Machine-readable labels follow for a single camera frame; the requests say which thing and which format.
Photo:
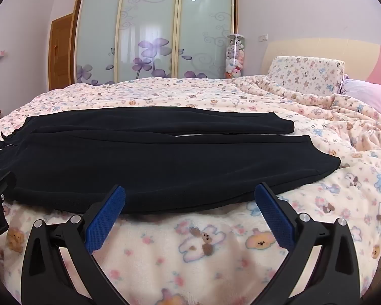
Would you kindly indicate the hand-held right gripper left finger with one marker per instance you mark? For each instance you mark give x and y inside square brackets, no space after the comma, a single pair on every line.
[105,216]

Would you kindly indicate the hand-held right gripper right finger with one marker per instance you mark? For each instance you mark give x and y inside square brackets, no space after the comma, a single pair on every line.
[273,216]

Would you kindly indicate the black pants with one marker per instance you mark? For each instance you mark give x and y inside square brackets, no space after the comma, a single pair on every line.
[152,162]

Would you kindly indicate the bear print blanket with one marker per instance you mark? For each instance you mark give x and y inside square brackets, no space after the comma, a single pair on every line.
[209,251]

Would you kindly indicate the bear print pillow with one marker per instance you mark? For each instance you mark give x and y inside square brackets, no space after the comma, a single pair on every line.
[304,73]

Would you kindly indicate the purple pillow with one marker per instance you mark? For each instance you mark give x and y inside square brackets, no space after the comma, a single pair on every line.
[371,97]

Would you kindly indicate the clear tube of plush toys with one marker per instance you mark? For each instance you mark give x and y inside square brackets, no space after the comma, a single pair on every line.
[235,57]

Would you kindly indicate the wooden door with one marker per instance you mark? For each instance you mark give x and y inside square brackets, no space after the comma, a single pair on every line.
[59,54]

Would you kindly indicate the cream and pink headboard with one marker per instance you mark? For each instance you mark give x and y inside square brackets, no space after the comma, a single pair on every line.
[324,54]

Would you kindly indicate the floral glass sliding wardrobe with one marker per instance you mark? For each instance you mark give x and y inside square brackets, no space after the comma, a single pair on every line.
[152,31]

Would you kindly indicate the white wall switch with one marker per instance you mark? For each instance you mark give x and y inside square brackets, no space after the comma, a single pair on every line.
[263,37]

